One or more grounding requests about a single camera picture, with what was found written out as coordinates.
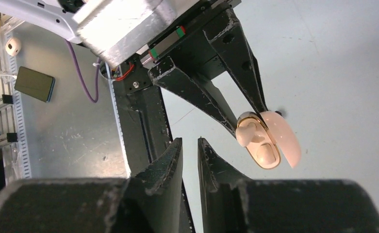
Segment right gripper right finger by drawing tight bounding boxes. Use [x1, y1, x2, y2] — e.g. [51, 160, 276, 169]
[198, 138, 379, 233]

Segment small white round device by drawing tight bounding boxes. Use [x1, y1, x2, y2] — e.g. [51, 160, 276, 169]
[5, 37, 21, 57]

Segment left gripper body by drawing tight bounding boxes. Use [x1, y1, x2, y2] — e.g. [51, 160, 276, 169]
[134, 0, 240, 81]

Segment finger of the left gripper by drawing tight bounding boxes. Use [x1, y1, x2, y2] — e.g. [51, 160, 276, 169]
[202, 8, 268, 120]
[148, 56, 237, 136]

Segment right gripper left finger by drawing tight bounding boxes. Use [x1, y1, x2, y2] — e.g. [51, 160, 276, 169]
[0, 138, 183, 233]

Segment pink earbud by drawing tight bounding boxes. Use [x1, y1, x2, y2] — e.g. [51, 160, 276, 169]
[235, 123, 256, 147]

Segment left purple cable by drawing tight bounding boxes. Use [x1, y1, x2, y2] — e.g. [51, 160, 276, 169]
[65, 40, 102, 104]

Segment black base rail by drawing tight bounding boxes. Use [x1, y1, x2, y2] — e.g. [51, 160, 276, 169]
[111, 60, 195, 233]

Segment pink earbud charging case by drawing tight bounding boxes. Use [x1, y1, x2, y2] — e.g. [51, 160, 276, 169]
[236, 111, 302, 169]

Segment dark smartphone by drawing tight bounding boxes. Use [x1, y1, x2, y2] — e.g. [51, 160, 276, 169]
[14, 67, 55, 102]

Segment grey cable duct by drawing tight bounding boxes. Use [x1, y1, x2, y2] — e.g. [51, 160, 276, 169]
[0, 32, 32, 183]

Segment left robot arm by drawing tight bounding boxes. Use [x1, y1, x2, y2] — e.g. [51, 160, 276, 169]
[0, 0, 268, 134]

